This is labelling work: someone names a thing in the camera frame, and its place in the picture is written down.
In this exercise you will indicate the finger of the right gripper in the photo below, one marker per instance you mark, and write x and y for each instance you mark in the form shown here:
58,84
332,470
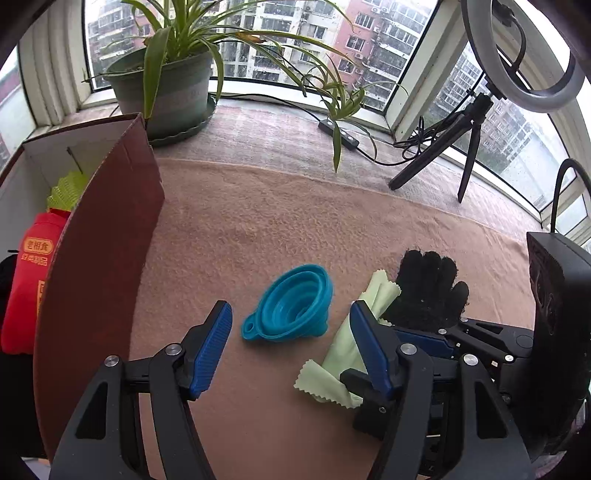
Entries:
434,344
373,416

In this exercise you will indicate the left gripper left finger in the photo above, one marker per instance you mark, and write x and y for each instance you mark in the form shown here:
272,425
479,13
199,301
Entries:
103,438

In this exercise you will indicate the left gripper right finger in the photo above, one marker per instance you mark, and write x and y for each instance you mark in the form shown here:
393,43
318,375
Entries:
404,374

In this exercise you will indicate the black knit glove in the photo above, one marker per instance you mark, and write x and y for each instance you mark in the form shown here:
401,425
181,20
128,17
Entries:
431,299

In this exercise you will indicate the light green cleaning cloth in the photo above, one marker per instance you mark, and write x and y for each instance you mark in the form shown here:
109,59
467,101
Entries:
321,381

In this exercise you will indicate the blue collapsible silicone funnel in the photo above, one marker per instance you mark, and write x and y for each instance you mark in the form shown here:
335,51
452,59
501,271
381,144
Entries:
295,306

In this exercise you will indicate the red fabric bag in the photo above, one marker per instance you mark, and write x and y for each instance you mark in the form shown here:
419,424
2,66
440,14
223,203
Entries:
36,252

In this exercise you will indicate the dark red cardboard box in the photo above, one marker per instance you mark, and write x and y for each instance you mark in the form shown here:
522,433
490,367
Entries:
88,302

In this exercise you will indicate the pink towel mat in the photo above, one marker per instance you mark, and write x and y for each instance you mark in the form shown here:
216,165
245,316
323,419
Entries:
226,232

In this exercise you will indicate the black inline remote controller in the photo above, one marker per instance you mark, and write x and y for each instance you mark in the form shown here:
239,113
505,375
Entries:
332,129

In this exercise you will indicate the potted spider plant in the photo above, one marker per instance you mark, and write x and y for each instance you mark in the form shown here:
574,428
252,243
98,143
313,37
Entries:
169,60

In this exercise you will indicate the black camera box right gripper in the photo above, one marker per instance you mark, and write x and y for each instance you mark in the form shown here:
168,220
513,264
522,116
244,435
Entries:
560,358

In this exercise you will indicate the white ring light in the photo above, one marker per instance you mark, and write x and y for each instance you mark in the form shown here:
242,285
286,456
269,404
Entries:
518,58

